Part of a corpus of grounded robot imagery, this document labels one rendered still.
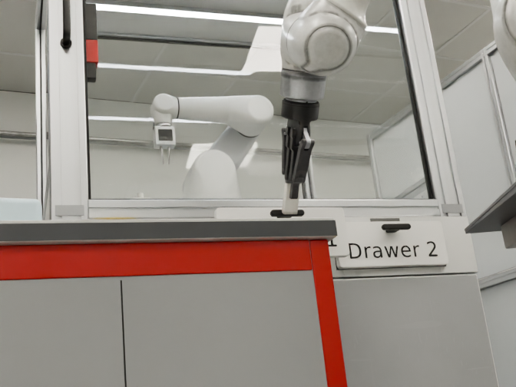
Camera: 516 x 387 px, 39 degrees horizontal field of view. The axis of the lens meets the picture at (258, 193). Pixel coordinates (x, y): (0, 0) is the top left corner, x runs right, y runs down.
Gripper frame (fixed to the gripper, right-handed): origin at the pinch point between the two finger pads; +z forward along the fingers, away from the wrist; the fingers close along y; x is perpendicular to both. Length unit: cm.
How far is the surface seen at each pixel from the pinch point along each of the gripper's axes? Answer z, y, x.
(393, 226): 10.1, 9.9, -30.4
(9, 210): -9, -39, 55
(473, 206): 47, 145, -149
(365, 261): 18.1, 8.7, -23.8
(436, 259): 18.2, 8.7, -42.6
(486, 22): -35, 277, -230
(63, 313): 1, -49, 48
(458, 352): 37, -2, -45
